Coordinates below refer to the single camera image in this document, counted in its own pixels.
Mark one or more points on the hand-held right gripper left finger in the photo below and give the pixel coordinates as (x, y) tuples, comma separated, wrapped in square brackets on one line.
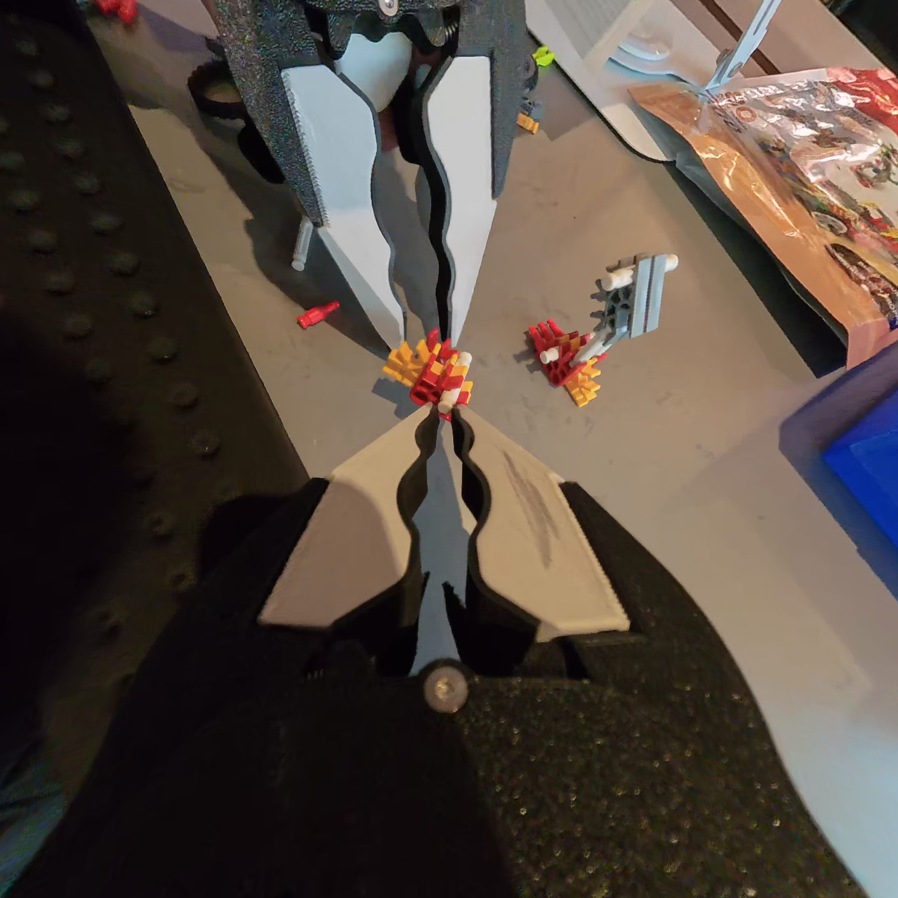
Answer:
[(344, 547)]

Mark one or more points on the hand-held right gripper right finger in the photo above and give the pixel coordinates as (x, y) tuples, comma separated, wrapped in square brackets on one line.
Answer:
[(540, 561)]

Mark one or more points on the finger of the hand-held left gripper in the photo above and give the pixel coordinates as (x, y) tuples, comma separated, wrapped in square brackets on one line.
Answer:
[(337, 161), (466, 140)]

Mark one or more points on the red fan connector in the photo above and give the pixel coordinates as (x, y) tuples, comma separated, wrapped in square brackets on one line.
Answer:
[(423, 391), (445, 349)]

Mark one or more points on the yellow fan connector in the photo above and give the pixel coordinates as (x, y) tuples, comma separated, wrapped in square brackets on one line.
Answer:
[(401, 363)]

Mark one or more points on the small red toy assembly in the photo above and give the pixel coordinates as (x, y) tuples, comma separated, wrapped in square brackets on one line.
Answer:
[(554, 351)]

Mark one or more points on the short white toy rod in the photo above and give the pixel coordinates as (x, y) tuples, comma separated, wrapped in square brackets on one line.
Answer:
[(463, 361), (301, 245)]

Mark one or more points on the long yellow toy rod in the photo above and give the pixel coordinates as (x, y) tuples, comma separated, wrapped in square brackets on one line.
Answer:
[(527, 125)]

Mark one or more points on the black toy tyre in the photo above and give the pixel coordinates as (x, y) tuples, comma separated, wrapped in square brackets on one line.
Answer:
[(200, 95)]

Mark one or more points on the lime green toy piece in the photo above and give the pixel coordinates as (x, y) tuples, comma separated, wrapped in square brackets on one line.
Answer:
[(541, 56)]

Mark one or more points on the white document stand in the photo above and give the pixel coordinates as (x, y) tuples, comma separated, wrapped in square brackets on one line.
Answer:
[(617, 119)]

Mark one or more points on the white round disc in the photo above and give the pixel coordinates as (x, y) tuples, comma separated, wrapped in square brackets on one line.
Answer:
[(645, 52)]

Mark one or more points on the shiny plastic bag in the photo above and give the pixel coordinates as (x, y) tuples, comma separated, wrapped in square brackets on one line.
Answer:
[(758, 175)]

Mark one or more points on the small blue plastic bin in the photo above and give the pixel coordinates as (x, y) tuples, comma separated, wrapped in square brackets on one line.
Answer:
[(866, 470)]

